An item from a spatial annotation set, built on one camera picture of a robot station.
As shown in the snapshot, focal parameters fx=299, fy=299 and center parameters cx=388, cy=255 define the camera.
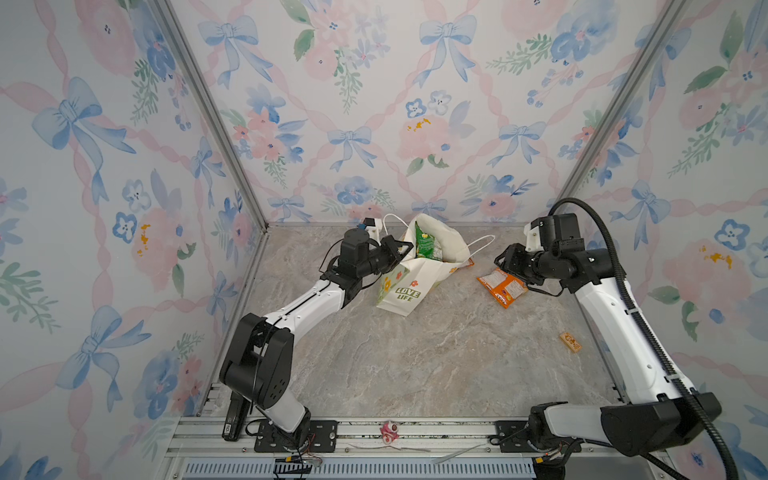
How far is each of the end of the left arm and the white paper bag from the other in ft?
0.13

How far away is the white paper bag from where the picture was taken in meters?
0.80

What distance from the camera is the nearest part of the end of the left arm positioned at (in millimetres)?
660
